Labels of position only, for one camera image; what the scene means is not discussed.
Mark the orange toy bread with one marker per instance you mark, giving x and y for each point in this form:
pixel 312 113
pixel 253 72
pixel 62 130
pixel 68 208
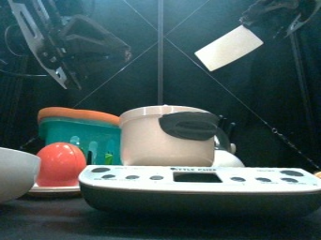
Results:
pixel 77 114

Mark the teal plastic basket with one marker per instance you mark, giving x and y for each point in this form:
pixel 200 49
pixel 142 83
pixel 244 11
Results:
pixel 80 142

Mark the green toy in basket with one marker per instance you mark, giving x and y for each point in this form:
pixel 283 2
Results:
pixel 109 158

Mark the red toy ball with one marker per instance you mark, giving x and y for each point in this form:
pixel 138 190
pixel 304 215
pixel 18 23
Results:
pixel 61 164

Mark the white bowl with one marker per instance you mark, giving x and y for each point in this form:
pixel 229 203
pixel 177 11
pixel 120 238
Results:
pixel 17 175

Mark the white small plate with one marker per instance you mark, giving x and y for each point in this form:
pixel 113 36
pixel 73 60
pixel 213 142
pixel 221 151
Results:
pixel 54 190

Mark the white and grey toy stove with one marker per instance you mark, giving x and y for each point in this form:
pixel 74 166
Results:
pixel 201 190

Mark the small orange toy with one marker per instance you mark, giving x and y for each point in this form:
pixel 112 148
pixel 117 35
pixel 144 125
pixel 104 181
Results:
pixel 319 174

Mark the grey vertical frame pole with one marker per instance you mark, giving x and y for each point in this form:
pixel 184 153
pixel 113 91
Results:
pixel 160 53

